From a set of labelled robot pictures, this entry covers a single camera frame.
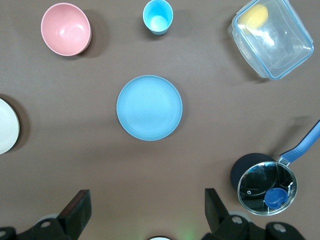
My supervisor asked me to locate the beige shallow bowl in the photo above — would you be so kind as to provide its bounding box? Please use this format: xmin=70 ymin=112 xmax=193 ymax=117
xmin=0 ymin=97 xmax=21 ymax=155

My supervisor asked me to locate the pink deep bowl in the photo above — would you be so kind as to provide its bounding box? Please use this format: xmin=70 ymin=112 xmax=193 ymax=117
xmin=40 ymin=2 xmax=93 ymax=57

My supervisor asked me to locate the brown table cover mat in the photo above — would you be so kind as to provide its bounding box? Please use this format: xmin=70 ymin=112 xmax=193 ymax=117
xmin=0 ymin=0 xmax=320 ymax=240

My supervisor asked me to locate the yellow round food piece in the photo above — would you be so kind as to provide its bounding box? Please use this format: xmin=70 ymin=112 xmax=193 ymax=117
xmin=238 ymin=4 xmax=270 ymax=30

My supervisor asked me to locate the light blue cup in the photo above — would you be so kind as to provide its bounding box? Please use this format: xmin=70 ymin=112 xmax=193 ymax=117
xmin=142 ymin=0 xmax=174 ymax=36

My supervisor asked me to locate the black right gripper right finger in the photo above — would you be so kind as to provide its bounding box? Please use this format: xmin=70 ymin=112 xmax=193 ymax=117
xmin=202 ymin=187 xmax=253 ymax=240

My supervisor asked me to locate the clear plastic food container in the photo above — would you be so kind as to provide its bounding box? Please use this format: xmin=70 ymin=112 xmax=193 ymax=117
xmin=227 ymin=0 xmax=315 ymax=81

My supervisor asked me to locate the glass saucepan lid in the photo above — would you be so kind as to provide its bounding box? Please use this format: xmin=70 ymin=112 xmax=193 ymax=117
xmin=236 ymin=161 xmax=298 ymax=216

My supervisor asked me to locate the blue shallow bowl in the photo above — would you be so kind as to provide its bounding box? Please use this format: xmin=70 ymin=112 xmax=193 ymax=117
xmin=116 ymin=74 xmax=184 ymax=142

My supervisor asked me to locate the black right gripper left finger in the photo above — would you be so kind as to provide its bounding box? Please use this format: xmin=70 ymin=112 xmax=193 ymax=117
xmin=19 ymin=189 xmax=91 ymax=240

